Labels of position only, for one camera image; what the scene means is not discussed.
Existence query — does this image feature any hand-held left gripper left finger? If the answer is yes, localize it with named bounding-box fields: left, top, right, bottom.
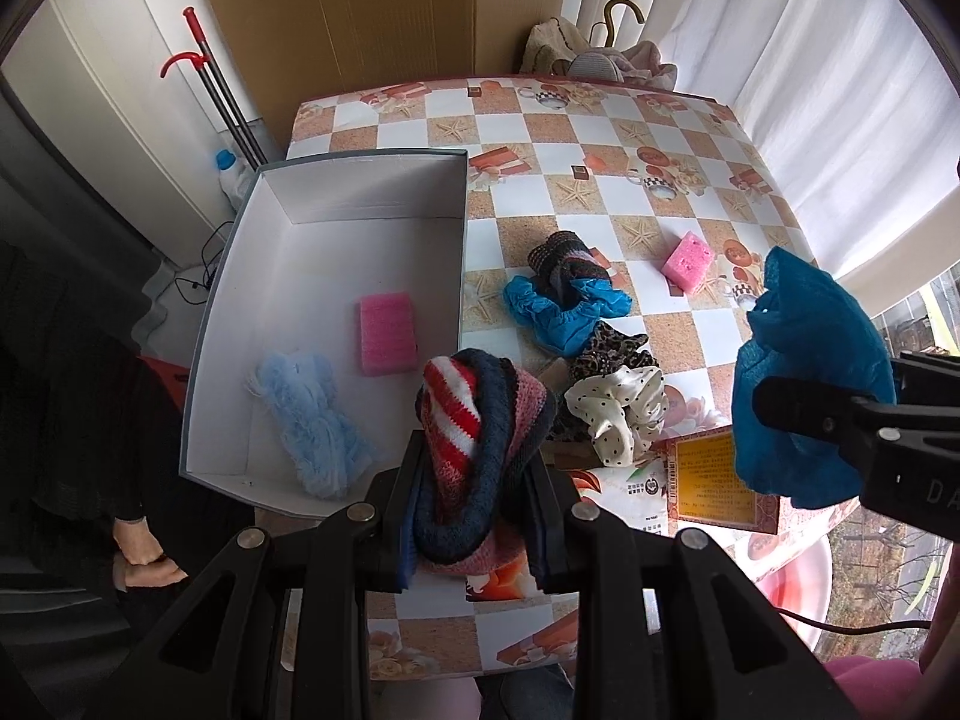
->
left=82, top=431, right=428, bottom=720

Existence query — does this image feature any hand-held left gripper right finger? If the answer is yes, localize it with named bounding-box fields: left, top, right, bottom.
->
left=525, top=457, right=863, bottom=720

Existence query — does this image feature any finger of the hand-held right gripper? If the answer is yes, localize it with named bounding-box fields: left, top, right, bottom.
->
left=895, top=350, right=960, bottom=391
left=754, top=375, right=902, bottom=460

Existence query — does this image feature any blue shoe cover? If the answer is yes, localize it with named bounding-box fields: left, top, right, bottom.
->
left=502, top=274, right=633, bottom=357
left=733, top=247, right=899, bottom=509

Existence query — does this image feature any light blue fluffy scrunchie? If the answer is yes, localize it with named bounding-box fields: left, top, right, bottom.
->
left=246, top=351, right=378, bottom=500

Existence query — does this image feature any white polka dot scrunchie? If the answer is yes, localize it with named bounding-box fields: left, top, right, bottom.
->
left=564, top=364, right=668, bottom=467

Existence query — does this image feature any small pink sponge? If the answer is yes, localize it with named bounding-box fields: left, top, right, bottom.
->
left=661, top=234, right=713, bottom=292

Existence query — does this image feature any leopard print scrunchie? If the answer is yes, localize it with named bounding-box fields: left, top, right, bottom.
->
left=547, top=321, right=650, bottom=443

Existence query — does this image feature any large pink sponge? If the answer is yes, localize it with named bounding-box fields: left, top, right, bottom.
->
left=358, top=292, right=419, bottom=376

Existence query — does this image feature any white cardboard storage box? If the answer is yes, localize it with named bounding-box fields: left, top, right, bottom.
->
left=178, top=148, right=470, bottom=522

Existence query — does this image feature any yellow label printed box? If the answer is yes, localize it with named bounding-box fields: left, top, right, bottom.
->
left=664, top=427, right=796, bottom=537

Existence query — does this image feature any pink plastic basin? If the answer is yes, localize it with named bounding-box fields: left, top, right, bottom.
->
left=750, top=532, right=833, bottom=650

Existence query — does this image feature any white curtain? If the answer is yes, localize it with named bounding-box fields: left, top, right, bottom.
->
left=559, top=0, right=960, bottom=286

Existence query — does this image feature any pale pink cloth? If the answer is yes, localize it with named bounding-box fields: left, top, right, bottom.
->
left=615, top=41, right=680, bottom=91

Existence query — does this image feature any white bottle blue cap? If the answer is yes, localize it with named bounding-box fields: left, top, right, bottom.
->
left=215, top=150, right=257, bottom=211

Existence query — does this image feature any grey knit cap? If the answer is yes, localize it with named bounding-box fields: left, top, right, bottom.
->
left=566, top=51, right=623, bottom=83

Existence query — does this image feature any grey mop pole red cap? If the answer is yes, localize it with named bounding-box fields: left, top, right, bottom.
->
left=183, top=7, right=271, bottom=164

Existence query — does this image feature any brown cardboard sheet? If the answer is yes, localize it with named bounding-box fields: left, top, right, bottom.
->
left=193, top=0, right=571, bottom=166

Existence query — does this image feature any thin black cord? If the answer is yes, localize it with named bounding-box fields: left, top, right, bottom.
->
left=780, top=607, right=932, bottom=635

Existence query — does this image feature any black cable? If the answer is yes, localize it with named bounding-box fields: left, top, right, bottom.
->
left=174, top=221, right=235, bottom=306

